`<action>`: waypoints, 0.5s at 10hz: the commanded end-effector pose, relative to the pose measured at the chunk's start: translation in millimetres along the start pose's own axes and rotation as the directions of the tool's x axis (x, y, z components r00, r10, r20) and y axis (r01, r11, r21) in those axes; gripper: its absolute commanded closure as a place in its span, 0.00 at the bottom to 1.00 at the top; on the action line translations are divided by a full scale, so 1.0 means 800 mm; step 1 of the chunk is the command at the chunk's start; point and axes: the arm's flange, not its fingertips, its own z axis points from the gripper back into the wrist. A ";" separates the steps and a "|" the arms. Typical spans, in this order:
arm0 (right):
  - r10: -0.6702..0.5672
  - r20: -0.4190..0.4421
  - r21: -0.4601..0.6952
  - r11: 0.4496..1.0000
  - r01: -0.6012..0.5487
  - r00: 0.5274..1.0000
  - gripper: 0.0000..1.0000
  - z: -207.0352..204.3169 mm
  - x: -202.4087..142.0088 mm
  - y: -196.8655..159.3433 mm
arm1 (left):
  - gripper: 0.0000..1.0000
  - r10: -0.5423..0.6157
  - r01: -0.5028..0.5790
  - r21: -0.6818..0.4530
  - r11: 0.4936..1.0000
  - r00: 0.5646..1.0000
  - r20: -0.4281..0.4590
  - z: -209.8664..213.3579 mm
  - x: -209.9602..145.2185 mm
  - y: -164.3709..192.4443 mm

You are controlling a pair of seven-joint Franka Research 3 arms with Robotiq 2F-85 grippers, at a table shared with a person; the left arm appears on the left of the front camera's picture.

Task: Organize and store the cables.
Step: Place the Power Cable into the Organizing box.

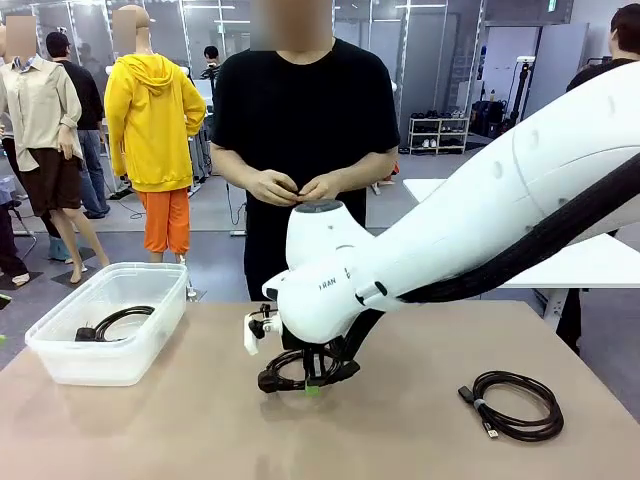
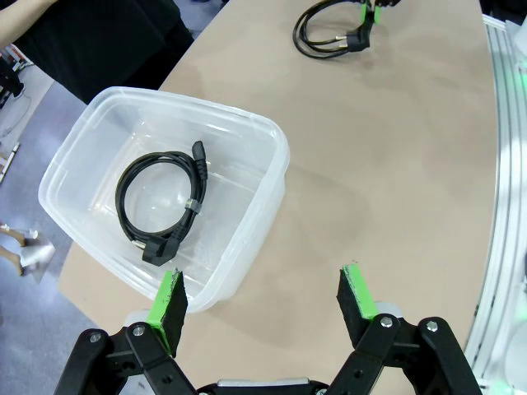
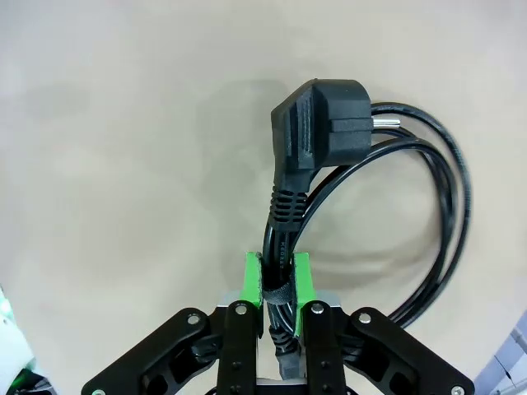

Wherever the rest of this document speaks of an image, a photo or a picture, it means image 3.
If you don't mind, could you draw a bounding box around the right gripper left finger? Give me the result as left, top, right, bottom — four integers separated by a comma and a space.
82, 251, 264, 395

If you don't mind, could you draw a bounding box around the black power cable with plug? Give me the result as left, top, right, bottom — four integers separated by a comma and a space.
263, 77, 473, 379

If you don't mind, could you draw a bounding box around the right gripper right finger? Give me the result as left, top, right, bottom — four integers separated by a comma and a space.
294, 253, 474, 395

